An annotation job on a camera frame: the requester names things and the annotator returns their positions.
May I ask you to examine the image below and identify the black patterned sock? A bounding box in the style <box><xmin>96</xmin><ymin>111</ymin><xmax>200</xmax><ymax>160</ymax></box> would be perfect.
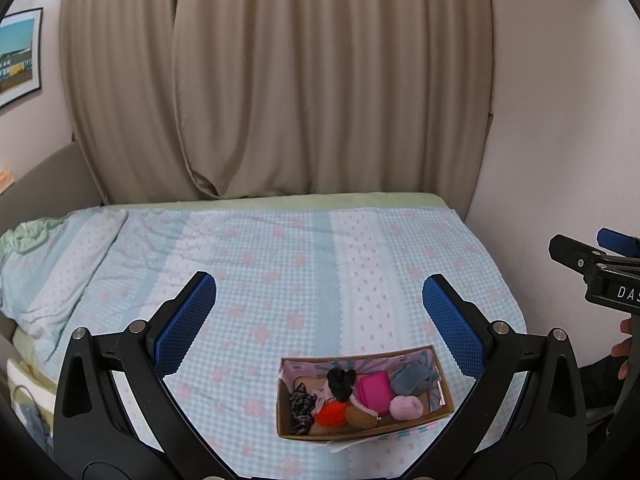
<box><xmin>288</xmin><ymin>381</ymin><xmax>316</xmax><ymax>436</ymax></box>

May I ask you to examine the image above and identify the person's right forearm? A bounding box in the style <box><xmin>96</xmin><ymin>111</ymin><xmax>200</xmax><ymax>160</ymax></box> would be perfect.
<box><xmin>579</xmin><ymin>354</ymin><xmax>625</xmax><ymax>410</ymax></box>

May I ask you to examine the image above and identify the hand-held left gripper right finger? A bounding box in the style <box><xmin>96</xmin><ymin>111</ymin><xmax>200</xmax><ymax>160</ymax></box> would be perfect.
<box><xmin>405</xmin><ymin>274</ymin><xmax>588</xmax><ymax>480</ymax></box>

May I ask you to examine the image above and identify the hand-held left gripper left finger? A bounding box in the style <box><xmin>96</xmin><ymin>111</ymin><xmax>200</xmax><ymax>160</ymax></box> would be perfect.
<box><xmin>52</xmin><ymin>271</ymin><xmax>236</xmax><ymax>480</ymax></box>

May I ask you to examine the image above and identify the magenta fabric pouch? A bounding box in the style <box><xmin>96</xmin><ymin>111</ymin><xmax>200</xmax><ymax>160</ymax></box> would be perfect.
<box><xmin>356</xmin><ymin>372</ymin><xmax>395</xmax><ymax>411</ymax></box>

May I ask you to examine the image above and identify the person's right hand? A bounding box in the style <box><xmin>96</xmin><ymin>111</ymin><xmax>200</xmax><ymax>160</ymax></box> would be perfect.
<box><xmin>611</xmin><ymin>317</ymin><xmax>636</xmax><ymax>382</ymax></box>

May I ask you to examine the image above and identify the pink knitted sock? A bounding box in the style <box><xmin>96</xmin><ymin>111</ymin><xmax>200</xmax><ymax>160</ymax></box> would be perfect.
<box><xmin>312</xmin><ymin>381</ymin><xmax>341</xmax><ymax>407</ymax></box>

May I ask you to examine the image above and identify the pink fluffy scrunchie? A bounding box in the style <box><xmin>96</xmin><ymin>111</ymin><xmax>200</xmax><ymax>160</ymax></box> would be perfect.
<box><xmin>389</xmin><ymin>394</ymin><xmax>426</xmax><ymax>421</ymax></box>

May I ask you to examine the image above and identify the beige curtain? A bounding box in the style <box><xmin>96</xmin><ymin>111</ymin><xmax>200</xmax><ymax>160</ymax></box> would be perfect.
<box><xmin>58</xmin><ymin>0</ymin><xmax>496</xmax><ymax>206</ymax></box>

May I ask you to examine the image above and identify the red fluffy pompom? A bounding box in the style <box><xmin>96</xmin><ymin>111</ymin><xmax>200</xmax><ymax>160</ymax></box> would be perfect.
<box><xmin>314</xmin><ymin>402</ymin><xmax>350</xmax><ymax>432</ymax></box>

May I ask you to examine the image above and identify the framed wall picture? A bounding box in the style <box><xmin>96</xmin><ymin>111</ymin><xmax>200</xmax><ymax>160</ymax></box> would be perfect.
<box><xmin>0</xmin><ymin>7</ymin><xmax>44</xmax><ymax>109</ymax></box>

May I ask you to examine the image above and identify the cardboard box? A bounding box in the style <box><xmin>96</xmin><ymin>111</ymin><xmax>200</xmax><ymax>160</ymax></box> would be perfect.
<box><xmin>276</xmin><ymin>344</ymin><xmax>455</xmax><ymax>444</ymax></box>

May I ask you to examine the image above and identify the grey cloth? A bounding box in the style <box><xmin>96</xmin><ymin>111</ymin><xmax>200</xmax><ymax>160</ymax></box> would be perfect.
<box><xmin>390</xmin><ymin>361</ymin><xmax>441</xmax><ymax>396</ymax></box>

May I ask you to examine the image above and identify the grey-brown headboard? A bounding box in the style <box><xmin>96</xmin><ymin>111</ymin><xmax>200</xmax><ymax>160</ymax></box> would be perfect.
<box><xmin>0</xmin><ymin>142</ymin><xmax>107</xmax><ymax>241</ymax></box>

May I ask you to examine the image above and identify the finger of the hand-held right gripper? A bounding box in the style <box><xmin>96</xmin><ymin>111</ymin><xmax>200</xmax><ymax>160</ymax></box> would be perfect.
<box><xmin>548</xmin><ymin>233</ymin><xmax>607</xmax><ymax>277</ymax></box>
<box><xmin>597</xmin><ymin>227</ymin><xmax>640</xmax><ymax>258</ymax></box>

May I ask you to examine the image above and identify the light green bed sheet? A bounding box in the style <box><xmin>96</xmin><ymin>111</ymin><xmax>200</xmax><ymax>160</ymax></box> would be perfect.
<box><xmin>0</xmin><ymin>191</ymin><xmax>452</xmax><ymax>257</ymax></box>

